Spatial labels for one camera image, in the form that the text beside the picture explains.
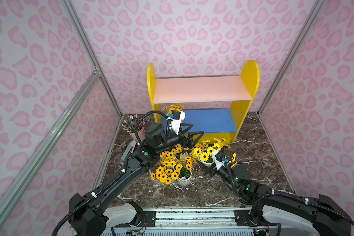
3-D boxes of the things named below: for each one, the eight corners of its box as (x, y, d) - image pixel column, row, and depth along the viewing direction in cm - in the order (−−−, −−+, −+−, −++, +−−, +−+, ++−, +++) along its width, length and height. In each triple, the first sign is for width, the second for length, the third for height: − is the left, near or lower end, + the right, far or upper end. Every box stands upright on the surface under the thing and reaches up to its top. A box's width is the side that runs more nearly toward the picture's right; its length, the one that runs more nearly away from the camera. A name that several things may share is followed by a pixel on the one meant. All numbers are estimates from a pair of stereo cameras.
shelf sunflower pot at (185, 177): (177, 186, 86) (175, 176, 74) (177, 168, 93) (176, 157, 81) (191, 186, 86) (193, 176, 74) (191, 168, 93) (192, 157, 81)
